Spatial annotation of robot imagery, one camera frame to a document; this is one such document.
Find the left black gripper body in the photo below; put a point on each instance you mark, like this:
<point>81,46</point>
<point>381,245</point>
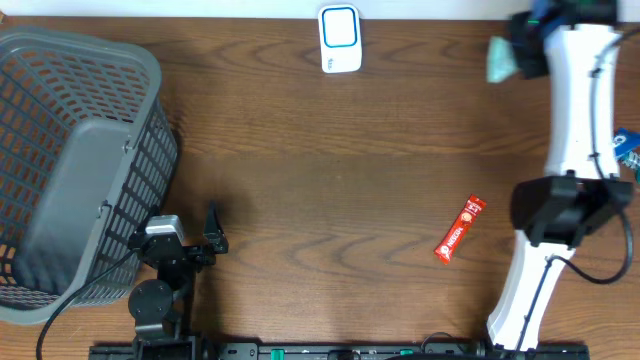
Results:
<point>195,260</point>

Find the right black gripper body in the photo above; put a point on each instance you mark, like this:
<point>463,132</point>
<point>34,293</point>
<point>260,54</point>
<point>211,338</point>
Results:
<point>533,36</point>

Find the mint green snack packet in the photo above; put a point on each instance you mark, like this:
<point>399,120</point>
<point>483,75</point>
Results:
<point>501,61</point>

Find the blue Oreo packet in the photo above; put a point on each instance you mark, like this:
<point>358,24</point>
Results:
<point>625,141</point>

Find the red snack stick packet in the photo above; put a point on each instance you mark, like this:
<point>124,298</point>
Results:
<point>463,222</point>

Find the blue liquid bottle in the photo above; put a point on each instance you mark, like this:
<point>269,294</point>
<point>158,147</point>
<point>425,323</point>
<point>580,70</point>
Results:
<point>632,161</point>

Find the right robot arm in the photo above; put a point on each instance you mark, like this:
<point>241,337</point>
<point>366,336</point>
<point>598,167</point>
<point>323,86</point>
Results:
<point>575,43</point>

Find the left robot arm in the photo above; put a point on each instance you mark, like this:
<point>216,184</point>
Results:
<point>162,307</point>

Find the white barcode scanner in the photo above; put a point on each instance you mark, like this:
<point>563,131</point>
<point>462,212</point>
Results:
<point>340,38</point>

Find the grey plastic basket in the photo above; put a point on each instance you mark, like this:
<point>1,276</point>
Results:
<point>86,152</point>

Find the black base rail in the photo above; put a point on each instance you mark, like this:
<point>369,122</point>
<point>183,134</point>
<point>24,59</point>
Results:
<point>434,349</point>

